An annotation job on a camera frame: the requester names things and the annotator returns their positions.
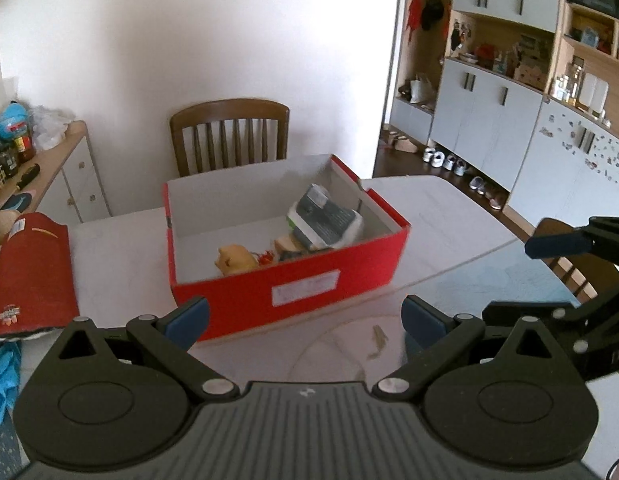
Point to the cluster of glass jars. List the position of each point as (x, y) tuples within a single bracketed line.
[(584, 90)]

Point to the pair of beige slippers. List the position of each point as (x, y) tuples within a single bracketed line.
[(402, 142)]

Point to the grey white tissue pack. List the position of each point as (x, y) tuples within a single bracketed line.
[(324, 217)]

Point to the red shoe box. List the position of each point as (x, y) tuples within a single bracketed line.
[(239, 300)]

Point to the dark glass jar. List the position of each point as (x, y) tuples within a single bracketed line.
[(6, 160)]

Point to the red label bottle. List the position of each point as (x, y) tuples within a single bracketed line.
[(25, 149)]

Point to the white plastic bag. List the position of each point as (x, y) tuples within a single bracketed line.
[(49, 127)]

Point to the yellow plush toy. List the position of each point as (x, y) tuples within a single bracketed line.
[(237, 260)]

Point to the white tote bag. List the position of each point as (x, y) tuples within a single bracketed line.
[(422, 91)]

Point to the white wall cabinet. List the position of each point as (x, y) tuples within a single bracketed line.
[(489, 110)]

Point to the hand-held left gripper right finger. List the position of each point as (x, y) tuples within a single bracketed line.
[(424, 322)]

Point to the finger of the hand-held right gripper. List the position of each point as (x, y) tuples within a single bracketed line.
[(559, 245), (564, 312)]

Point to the black cap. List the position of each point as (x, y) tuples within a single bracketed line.
[(432, 10)]

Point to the blue oval pad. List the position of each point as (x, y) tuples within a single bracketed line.
[(18, 201)]

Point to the red hanging garment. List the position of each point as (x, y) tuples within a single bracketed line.
[(414, 15)]

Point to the wooden chair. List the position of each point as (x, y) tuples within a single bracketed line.
[(604, 275), (229, 110)]

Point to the cluster of shelf ornaments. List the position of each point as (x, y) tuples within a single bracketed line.
[(519, 60)]

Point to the small blue globe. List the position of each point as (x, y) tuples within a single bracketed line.
[(11, 120)]

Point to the red paper bag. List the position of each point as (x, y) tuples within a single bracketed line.
[(34, 270)]

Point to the white wooden sideboard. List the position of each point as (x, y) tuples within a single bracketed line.
[(79, 170)]

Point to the row of white shoes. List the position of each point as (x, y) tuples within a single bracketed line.
[(459, 170)]

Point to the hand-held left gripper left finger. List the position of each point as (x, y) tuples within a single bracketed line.
[(189, 320)]

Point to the blue disposable gloves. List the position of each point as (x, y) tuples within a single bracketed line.
[(1, 380)]

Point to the blue printed table mat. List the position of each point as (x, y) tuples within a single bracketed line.
[(489, 280)]

